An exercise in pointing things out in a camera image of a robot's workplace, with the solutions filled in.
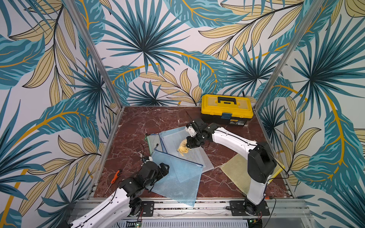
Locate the yellow black toolbox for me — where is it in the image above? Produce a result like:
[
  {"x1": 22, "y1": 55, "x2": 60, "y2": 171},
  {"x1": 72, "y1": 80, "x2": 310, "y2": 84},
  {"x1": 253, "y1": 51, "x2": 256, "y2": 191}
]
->
[{"x1": 201, "y1": 94, "x2": 254, "y2": 126}]

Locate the green-edged mesh document bag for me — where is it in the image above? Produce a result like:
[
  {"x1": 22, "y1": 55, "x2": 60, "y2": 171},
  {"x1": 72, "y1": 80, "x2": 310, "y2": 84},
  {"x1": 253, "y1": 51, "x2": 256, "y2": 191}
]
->
[{"x1": 146, "y1": 134, "x2": 163, "y2": 155}]

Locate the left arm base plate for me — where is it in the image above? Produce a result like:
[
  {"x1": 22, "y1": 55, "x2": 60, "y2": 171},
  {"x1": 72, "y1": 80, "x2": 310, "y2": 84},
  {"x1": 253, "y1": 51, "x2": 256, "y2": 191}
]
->
[{"x1": 129, "y1": 198, "x2": 155, "y2": 217}]

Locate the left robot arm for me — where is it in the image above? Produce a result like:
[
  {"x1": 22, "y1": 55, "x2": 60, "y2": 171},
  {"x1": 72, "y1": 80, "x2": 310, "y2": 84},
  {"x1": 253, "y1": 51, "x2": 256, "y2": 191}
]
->
[{"x1": 58, "y1": 161, "x2": 169, "y2": 228}]

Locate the orange screwdriver left side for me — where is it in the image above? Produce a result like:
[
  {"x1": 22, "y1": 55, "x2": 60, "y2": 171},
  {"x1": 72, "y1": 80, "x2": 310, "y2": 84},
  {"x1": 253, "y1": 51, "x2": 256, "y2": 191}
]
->
[{"x1": 105, "y1": 169, "x2": 123, "y2": 195}]

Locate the light blue mesh document bag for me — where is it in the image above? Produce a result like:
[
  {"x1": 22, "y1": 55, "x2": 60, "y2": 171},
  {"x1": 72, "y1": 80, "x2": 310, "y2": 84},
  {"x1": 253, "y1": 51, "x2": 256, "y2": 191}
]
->
[{"x1": 159, "y1": 126, "x2": 189, "y2": 157}]

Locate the white blue-edged mesh document bag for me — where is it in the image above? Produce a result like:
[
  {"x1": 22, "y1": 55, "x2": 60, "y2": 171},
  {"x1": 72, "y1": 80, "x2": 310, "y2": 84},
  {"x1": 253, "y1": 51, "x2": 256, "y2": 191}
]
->
[{"x1": 161, "y1": 129, "x2": 215, "y2": 183}]

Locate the yellow mesh document bag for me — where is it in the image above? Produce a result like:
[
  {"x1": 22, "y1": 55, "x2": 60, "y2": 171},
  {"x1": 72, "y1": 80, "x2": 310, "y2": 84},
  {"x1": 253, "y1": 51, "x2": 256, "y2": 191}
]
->
[{"x1": 221, "y1": 154, "x2": 288, "y2": 198}]

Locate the cream wiping cloth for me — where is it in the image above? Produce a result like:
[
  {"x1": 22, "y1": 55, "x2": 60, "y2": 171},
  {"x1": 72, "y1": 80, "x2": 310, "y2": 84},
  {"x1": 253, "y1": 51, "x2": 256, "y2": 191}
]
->
[{"x1": 177, "y1": 139, "x2": 189, "y2": 156}]

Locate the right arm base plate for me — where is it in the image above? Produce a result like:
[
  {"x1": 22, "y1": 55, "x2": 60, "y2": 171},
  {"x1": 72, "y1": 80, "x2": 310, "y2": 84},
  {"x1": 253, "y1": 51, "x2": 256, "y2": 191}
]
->
[{"x1": 226, "y1": 200, "x2": 271, "y2": 217}]

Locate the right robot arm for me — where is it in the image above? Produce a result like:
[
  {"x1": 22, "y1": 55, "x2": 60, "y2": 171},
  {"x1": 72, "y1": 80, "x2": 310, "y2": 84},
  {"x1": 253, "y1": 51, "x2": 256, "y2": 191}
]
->
[{"x1": 185, "y1": 124, "x2": 277, "y2": 206}]

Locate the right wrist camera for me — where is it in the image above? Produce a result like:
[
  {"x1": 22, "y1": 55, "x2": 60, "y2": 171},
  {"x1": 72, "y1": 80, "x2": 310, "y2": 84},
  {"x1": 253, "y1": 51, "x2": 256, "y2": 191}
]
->
[{"x1": 185, "y1": 118, "x2": 208, "y2": 137}]

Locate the aluminium front rail frame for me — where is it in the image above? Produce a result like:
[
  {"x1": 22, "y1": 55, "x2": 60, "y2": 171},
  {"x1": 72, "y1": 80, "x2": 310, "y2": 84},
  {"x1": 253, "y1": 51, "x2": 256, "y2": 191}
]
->
[{"x1": 67, "y1": 198, "x2": 316, "y2": 228}]

